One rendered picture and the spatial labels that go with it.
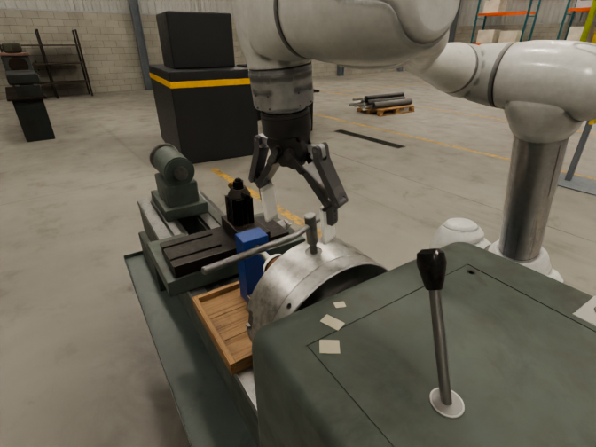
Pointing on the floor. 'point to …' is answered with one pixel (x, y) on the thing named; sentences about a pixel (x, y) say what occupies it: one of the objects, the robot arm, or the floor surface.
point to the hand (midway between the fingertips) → (298, 223)
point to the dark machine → (202, 88)
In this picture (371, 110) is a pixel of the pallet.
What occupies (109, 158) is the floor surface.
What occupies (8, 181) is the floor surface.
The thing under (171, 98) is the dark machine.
